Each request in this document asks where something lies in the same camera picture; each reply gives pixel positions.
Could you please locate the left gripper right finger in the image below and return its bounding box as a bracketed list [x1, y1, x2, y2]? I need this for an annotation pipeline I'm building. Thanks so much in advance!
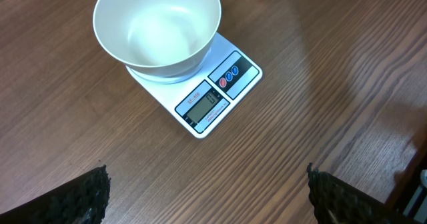
[307, 164, 414, 224]

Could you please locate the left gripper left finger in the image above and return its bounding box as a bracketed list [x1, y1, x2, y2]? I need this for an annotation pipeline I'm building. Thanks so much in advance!
[1, 166, 111, 224]

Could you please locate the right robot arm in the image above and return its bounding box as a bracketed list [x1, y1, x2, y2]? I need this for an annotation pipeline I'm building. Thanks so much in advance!
[386, 141, 426, 223]

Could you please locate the white digital kitchen scale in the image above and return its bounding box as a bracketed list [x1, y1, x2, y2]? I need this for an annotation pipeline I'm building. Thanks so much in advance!
[127, 33, 263, 139]

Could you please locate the white bowl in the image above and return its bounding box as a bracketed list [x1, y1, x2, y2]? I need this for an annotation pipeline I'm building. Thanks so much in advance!
[93, 0, 222, 77]

